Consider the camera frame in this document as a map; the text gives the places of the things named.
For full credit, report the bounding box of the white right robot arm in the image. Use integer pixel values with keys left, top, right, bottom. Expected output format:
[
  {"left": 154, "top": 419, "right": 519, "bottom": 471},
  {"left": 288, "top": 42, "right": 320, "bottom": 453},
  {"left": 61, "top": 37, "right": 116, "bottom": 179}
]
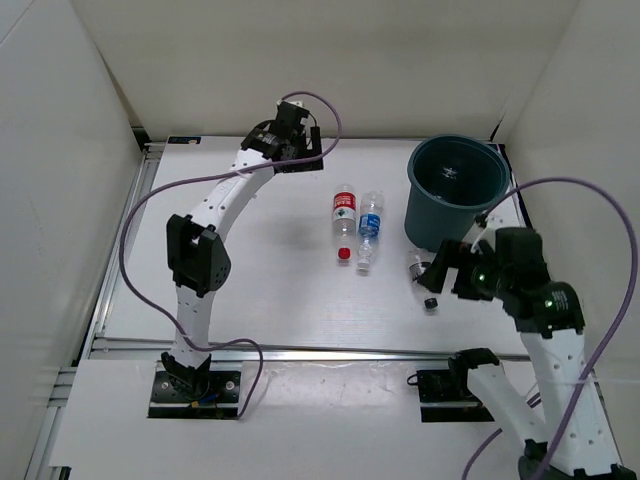
[{"left": 418, "top": 227, "right": 637, "bottom": 479}]

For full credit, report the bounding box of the red label plastic bottle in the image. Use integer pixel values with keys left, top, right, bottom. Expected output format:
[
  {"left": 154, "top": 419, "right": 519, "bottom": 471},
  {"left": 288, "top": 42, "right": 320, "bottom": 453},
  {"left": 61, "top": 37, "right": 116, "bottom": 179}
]
[{"left": 332, "top": 184, "right": 357, "bottom": 264}]

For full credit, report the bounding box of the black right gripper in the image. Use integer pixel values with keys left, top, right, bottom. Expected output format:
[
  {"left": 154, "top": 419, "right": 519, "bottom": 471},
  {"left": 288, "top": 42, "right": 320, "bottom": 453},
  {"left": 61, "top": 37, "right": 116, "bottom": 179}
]
[{"left": 417, "top": 238, "right": 512, "bottom": 301}]

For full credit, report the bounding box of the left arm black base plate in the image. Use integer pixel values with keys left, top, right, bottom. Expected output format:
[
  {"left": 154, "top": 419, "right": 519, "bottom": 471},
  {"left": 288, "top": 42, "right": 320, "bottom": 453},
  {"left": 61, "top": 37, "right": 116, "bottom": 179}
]
[{"left": 147, "top": 362, "right": 242, "bottom": 420}]

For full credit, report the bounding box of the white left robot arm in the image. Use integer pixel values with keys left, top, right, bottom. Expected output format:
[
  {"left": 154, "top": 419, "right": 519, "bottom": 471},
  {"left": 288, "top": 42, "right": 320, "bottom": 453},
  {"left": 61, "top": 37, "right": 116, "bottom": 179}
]
[{"left": 161, "top": 101, "right": 322, "bottom": 402}]

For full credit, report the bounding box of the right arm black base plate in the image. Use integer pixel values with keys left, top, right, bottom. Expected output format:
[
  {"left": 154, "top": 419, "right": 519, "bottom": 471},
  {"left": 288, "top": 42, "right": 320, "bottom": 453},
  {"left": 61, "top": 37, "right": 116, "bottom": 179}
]
[{"left": 406, "top": 370, "right": 494, "bottom": 423}]

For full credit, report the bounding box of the blue label crushed bottle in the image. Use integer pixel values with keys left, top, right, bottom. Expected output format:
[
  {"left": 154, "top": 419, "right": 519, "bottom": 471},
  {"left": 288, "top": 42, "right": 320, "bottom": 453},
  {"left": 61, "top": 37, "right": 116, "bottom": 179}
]
[{"left": 356, "top": 191, "right": 384, "bottom": 274}]

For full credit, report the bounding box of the blue label white cap bottle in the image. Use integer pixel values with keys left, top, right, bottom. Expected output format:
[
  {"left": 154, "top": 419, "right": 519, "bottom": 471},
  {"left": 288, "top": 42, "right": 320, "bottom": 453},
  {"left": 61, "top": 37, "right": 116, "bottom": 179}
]
[{"left": 440, "top": 165, "right": 463, "bottom": 182}]

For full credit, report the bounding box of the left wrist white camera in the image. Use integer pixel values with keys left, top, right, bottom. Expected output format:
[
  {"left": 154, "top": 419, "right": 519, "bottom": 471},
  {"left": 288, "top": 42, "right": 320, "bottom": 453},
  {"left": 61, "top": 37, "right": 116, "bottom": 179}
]
[{"left": 276, "top": 99, "right": 306, "bottom": 109}]

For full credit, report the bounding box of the blue sticker label left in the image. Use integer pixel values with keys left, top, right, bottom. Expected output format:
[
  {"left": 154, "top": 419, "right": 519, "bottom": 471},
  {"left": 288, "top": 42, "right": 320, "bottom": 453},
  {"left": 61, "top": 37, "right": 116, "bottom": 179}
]
[{"left": 167, "top": 136, "right": 201, "bottom": 145}]

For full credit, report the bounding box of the dark green plastic bin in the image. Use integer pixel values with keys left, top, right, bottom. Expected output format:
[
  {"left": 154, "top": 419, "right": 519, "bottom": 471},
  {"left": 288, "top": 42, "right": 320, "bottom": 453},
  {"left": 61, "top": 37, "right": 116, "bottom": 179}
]
[{"left": 404, "top": 134, "right": 511, "bottom": 252}]

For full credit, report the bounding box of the dark label plastic bottle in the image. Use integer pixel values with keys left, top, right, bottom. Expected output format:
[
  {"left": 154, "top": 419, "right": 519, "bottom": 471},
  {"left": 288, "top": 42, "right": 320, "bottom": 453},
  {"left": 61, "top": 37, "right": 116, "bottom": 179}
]
[{"left": 407, "top": 249, "right": 439, "bottom": 315}]

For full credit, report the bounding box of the aluminium table frame rail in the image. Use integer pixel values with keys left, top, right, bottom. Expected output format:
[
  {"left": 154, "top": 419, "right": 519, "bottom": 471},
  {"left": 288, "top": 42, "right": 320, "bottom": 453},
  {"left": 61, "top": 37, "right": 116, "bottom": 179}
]
[{"left": 24, "top": 126, "right": 151, "bottom": 479}]

